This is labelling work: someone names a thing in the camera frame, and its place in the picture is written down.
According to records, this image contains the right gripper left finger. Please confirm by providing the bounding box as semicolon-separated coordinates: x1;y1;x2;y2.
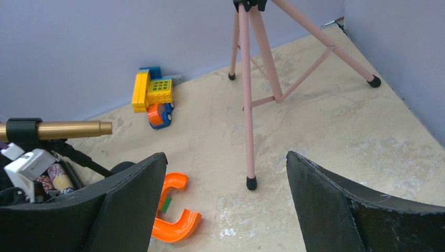
1;152;168;251

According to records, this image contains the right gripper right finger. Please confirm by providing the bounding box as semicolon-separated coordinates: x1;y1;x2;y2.
287;151;444;251

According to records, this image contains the orange C-shaped track piece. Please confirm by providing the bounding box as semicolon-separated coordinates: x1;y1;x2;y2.
152;172;202;244

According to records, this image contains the purple yellow chip row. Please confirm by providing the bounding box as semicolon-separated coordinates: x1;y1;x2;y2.
47;163;76;195

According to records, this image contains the red poker chip row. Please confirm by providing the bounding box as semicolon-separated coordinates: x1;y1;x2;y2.
36;175;55;194

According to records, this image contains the gold microphone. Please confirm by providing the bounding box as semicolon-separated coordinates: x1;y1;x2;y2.
1;120;113;142

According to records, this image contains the toy brick truck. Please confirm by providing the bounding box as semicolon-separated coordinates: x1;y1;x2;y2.
131;66;183;130

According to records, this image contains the pink music stand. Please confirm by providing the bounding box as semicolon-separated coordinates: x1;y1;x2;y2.
228;1;382;191

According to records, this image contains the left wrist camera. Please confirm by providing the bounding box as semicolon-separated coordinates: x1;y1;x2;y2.
1;143;56;203

